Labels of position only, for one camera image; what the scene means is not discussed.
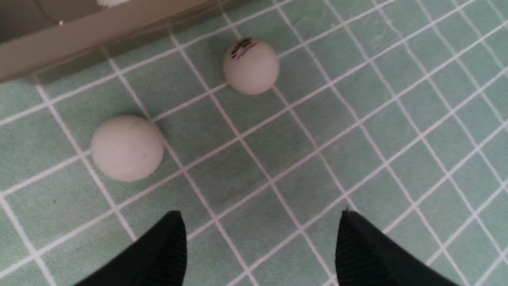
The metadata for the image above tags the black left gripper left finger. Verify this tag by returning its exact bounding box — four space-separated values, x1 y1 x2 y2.
77 211 188 286

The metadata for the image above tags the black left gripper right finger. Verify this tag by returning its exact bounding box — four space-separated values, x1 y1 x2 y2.
335 210 455 286

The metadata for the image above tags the white ping-pong ball plain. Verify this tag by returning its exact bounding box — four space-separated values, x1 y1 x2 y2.
90 115 165 182

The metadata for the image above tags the white ping-pong ball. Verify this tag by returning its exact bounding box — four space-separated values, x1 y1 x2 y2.
223 37 280 95
96 0 129 9

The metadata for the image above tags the green checked tablecloth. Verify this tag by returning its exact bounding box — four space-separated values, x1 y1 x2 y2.
0 0 508 286

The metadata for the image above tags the olive plastic storage bin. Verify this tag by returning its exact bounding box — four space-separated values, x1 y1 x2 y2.
0 0 247 83

